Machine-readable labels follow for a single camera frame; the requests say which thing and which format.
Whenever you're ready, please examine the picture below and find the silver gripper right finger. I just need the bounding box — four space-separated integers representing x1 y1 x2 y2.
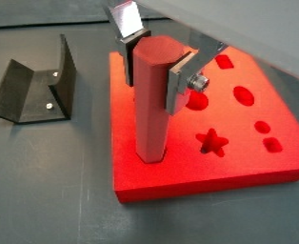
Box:
165 30 228 115

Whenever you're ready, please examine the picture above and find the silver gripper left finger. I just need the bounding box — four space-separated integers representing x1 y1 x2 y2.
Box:
102 0 150 87

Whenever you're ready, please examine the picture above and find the red hexagonal peg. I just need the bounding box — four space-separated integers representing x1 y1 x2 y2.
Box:
133 35 184 163

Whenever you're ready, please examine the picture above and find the red shape-sorting block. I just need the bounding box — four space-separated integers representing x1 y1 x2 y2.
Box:
109 48 299 203

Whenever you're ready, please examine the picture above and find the black curved peg holder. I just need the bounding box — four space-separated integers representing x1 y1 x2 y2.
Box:
0 34 77 124

